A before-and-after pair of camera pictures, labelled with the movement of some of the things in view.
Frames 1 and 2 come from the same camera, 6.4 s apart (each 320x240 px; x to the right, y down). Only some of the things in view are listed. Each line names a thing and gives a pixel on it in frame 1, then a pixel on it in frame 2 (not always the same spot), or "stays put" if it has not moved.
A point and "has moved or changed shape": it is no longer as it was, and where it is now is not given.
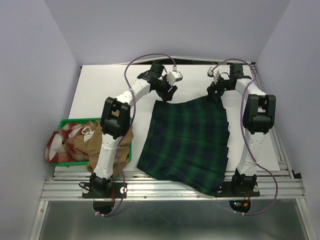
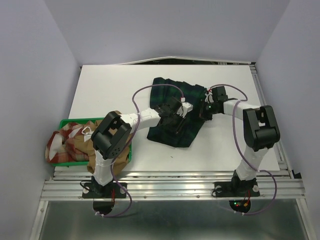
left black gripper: [166, 96] → [177, 127]
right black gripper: [212, 88] → [202, 114]
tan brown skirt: [89, 140] stays put
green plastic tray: [62, 121] stays put
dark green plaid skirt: [187, 144] has moved or changed shape
